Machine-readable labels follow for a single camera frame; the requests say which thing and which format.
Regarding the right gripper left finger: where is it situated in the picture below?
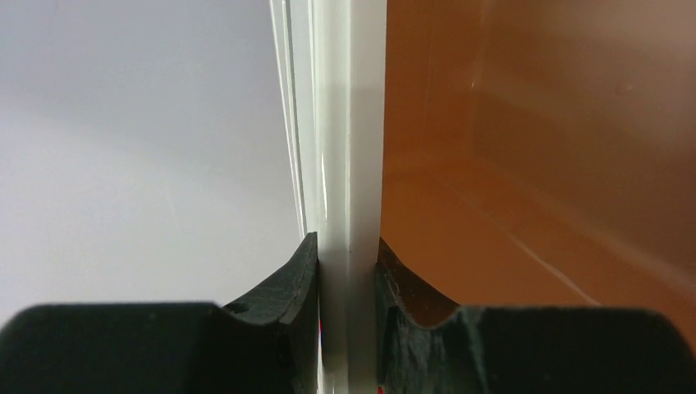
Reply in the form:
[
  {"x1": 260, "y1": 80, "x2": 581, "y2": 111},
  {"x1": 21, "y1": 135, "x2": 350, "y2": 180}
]
[{"x1": 1, "y1": 233, "x2": 318, "y2": 393}]

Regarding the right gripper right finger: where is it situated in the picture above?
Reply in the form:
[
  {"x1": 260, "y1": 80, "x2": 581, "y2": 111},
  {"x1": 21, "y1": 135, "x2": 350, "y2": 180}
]
[{"x1": 375, "y1": 242, "x2": 695, "y2": 393}]

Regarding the pink plastic storage box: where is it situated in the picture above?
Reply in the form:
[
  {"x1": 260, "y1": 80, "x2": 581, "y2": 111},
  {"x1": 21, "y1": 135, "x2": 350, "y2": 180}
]
[{"x1": 381, "y1": 1, "x2": 695, "y2": 341}]

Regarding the white plastic box lid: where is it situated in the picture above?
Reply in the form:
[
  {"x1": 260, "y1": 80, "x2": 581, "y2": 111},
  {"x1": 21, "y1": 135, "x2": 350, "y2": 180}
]
[{"x1": 270, "y1": 1, "x2": 387, "y2": 393}]

